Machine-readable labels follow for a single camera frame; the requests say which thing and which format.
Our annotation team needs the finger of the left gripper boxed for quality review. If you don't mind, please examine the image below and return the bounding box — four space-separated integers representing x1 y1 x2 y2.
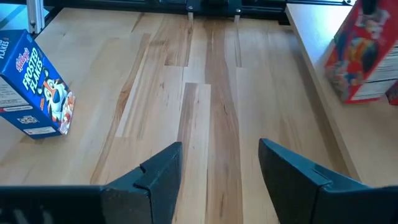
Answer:
361 0 379 16

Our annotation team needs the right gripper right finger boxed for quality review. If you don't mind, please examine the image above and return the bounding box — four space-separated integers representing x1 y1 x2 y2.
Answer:
259 138 369 224

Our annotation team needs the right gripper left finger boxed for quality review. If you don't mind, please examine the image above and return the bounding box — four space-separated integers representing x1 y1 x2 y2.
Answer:
101 141 183 224

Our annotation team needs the red Froot Loops cereal box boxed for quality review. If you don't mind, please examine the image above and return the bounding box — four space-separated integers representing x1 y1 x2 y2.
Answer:
324 0 398 105
384 80 398 106

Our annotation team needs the raised wooden shelf board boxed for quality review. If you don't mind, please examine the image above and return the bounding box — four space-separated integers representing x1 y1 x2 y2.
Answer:
285 2 398 188

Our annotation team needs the blue Frosted Flakes cereal box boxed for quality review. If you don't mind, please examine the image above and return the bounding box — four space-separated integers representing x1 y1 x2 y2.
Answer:
0 29 76 140

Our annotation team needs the black metal rig frame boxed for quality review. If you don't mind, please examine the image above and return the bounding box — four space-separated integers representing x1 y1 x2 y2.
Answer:
30 0 357 39

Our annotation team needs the silver aluminium post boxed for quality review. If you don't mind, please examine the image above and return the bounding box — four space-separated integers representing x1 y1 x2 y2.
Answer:
25 0 47 34

